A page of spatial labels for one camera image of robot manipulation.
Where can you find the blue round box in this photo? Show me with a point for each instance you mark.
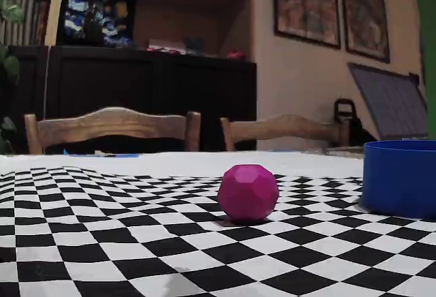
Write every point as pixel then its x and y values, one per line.
pixel 398 181

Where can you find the green backdrop panel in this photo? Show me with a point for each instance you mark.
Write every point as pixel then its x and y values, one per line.
pixel 427 21

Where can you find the wide framed wall picture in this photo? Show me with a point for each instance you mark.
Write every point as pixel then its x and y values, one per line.
pixel 306 4

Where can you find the dark wooden cabinet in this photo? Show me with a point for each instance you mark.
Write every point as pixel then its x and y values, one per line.
pixel 136 82

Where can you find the pink faceted ball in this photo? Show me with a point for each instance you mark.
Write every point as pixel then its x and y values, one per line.
pixel 248 191

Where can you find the green leafy houseplant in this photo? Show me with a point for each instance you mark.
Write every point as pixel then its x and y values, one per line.
pixel 10 11

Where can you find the wooden chair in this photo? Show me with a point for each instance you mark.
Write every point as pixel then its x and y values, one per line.
pixel 282 126
pixel 112 123

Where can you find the light wooden bookshelf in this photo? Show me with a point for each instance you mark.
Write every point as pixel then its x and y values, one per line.
pixel 190 14

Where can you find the black white checkerboard mat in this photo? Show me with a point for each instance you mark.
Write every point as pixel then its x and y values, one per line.
pixel 102 242

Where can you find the blue swirly art piece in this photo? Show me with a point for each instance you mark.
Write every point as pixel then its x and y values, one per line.
pixel 98 17

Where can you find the row of pale books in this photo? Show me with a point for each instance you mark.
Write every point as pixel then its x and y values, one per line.
pixel 27 21

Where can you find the narrow framed wall picture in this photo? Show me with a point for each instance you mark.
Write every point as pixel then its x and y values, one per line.
pixel 364 14

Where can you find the blue tape strip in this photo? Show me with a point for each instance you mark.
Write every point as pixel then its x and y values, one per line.
pixel 126 155

